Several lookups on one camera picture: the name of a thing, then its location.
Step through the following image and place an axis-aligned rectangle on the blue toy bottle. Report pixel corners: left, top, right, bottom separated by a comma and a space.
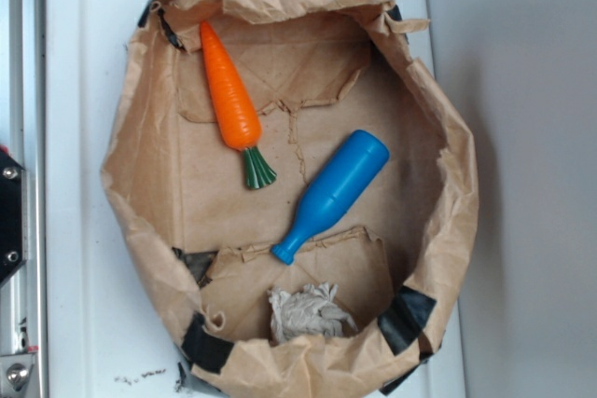
271, 130, 390, 265

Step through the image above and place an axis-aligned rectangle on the brown paper bag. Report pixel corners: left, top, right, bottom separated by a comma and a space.
102, 0, 479, 397

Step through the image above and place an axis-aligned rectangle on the aluminium frame rail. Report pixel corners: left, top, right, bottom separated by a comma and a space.
1, 0, 49, 397

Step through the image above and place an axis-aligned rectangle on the crumpled white paper towel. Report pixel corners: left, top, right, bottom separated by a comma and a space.
267, 281, 358, 345

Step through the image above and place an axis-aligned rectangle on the orange toy carrot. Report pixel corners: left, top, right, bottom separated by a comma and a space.
199, 21, 277, 189

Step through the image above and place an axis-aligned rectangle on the black metal bracket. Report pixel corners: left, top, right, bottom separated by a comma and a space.
0, 145, 26, 286

